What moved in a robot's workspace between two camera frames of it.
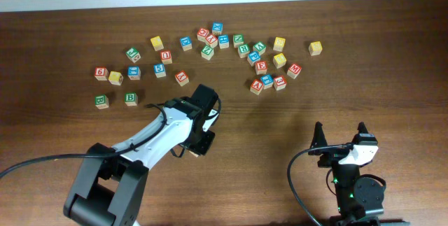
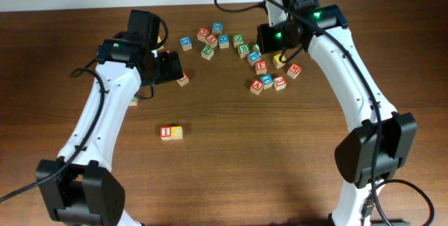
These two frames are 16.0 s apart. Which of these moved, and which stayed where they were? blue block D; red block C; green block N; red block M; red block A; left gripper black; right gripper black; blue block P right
Moved: right gripper black; left gripper black
Stayed: green block N; blue block D; red block C; red block A; blue block P right; red block M
